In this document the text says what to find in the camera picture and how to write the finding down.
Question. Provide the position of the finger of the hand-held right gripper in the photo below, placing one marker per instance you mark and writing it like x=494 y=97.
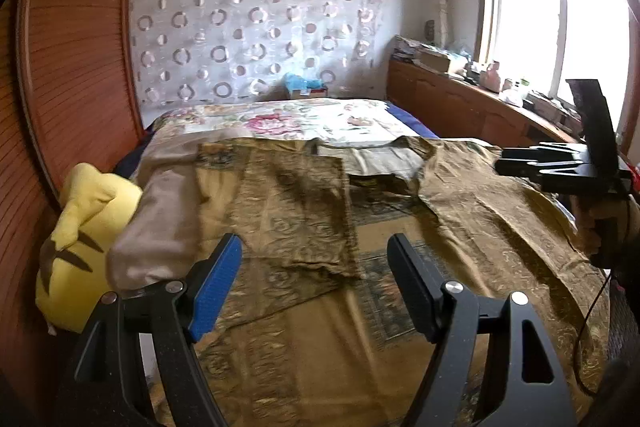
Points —
x=540 y=169
x=545 y=153

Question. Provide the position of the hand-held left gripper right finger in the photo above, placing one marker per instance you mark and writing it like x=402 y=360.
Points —
x=415 y=292

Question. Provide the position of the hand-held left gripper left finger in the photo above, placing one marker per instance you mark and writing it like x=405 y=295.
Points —
x=220 y=287

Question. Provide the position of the brown gold patterned garment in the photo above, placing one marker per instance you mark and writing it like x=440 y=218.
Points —
x=295 y=212

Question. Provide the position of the pink pillow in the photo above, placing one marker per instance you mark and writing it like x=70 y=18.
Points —
x=155 y=232

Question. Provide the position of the pink figurine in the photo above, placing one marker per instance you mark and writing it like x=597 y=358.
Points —
x=493 y=74

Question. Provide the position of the wooden cabinet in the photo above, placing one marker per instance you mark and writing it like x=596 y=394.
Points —
x=460 y=107

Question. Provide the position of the brown patterned blanket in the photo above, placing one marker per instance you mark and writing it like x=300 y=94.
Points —
x=320 y=357

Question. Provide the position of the window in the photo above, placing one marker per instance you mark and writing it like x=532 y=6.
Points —
x=545 y=7

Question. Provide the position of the navy blue cloth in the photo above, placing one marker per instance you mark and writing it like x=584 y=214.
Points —
x=412 y=122

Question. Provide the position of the yellow plush toy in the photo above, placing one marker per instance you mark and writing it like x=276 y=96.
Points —
x=80 y=252

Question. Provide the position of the pile of clutter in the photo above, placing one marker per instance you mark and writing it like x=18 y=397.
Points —
x=430 y=54

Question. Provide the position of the floral bedsheet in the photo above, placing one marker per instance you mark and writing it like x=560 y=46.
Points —
x=300 y=119

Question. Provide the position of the cardboard box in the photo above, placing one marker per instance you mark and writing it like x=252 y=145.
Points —
x=310 y=93

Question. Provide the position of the blue plastic bag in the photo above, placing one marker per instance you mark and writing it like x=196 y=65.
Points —
x=302 y=83

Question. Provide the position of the wooden headboard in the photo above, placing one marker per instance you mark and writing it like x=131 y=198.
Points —
x=70 y=72

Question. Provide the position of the circle patterned curtain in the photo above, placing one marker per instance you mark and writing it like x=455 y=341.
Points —
x=250 y=17

